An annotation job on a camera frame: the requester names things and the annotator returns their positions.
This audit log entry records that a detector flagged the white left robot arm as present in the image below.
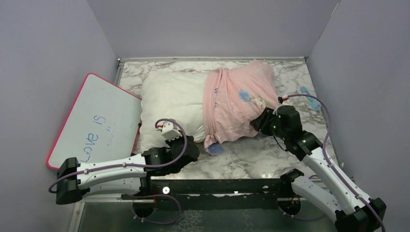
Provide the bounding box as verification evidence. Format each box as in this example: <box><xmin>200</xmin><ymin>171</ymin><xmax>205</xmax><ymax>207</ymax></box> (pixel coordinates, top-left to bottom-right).
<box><xmin>49</xmin><ymin>136</ymin><xmax>200</xmax><ymax>205</ymax></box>

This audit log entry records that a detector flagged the blue plastic object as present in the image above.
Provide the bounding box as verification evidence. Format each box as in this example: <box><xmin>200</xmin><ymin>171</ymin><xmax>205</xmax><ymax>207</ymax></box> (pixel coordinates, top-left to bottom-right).
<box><xmin>297</xmin><ymin>86</ymin><xmax>322</xmax><ymax>111</ymax></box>

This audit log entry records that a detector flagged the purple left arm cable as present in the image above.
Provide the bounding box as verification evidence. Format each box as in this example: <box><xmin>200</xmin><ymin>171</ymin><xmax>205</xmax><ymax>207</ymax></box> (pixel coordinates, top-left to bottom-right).
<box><xmin>48</xmin><ymin>118</ymin><xmax>188</xmax><ymax>225</ymax></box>

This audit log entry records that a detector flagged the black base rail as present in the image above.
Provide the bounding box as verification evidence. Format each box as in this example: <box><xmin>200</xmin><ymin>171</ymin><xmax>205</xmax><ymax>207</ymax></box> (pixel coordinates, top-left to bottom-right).
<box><xmin>121</xmin><ymin>178</ymin><xmax>294</xmax><ymax>211</ymax></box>

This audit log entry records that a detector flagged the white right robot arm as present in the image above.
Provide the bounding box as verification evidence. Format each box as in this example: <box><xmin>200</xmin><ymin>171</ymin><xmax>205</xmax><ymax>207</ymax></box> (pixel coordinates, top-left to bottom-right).
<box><xmin>250</xmin><ymin>105</ymin><xmax>386</xmax><ymax>232</ymax></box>

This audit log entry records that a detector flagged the pink-framed whiteboard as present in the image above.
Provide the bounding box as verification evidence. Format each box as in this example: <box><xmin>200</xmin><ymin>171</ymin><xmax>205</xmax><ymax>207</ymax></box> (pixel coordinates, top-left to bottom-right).
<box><xmin>46</xmin><ymin>73</ymin><xmax>142</xmax><ymax>169</ymax></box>

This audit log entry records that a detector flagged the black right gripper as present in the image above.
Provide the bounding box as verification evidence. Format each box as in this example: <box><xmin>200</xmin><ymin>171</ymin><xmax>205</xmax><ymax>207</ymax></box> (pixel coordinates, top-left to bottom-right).
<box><xmin>249</xmin><ymin>106</ymin><xmax>289</xmax><ymax>141</ymax></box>

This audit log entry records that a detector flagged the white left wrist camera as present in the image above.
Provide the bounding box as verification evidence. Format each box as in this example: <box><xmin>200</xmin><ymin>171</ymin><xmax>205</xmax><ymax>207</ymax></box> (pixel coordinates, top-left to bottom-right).
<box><xmin>156</xmin><ymin>121</ymin><xmax>182</xmax><ymax>141</ymax></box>

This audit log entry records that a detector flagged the white pillow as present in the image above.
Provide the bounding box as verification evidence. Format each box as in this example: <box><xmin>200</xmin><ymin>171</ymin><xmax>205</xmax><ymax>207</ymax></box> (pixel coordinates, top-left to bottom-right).
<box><xmin>140</xmin><ymin>71</ymin><xmax>208</xmax><ymax>151</ymax></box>

